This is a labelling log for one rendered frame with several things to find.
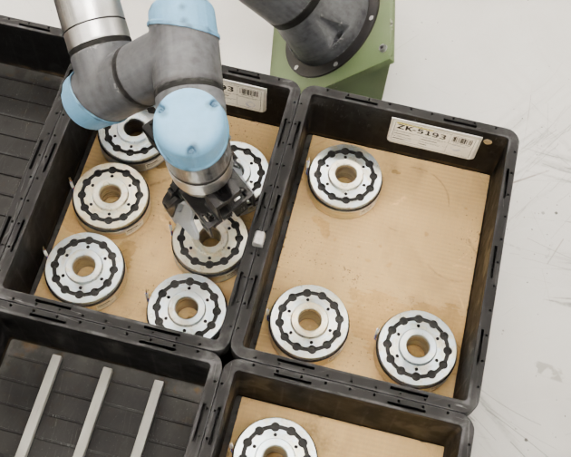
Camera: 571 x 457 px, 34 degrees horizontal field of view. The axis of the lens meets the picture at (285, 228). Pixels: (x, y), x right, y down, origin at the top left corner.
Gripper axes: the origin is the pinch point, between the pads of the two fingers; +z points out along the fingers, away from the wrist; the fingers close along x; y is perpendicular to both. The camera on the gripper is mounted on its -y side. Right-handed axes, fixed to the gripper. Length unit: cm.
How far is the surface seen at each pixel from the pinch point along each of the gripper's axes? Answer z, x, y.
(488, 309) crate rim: -10.8, 17.5, 35.7
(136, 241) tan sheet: 0.0, -11.2, -0.8
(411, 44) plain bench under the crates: 24, 46, -6
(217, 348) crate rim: -13.3, -11.5, 19.2
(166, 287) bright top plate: -4.4, -11.8, 7.8
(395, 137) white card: 0.5, 26.1, 9.5
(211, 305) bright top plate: -5.0, -8.6, 13.3
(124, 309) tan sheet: -2.2, -17.8, 6.2
